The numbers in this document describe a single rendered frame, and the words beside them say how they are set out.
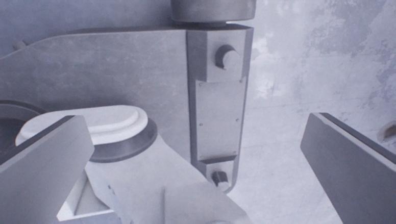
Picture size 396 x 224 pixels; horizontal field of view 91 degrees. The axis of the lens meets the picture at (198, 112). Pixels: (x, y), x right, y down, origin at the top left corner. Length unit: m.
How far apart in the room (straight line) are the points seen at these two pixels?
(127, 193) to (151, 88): 0.26
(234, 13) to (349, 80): 0.66
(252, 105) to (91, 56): 0.55
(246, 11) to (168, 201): 0.38
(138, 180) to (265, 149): 0.70
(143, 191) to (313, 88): 0.75
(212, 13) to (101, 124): 0.29
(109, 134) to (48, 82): 0.22
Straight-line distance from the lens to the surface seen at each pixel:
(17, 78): 0.54
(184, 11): 0.45
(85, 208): 0.49
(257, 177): 1.04
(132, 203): 0.29
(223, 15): 0.44
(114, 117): 0.37
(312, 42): 0.81
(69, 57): 0.49
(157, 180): 0.30
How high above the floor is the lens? 0.61
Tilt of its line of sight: 60 degrees down
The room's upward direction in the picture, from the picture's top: 157 degrees clockwise
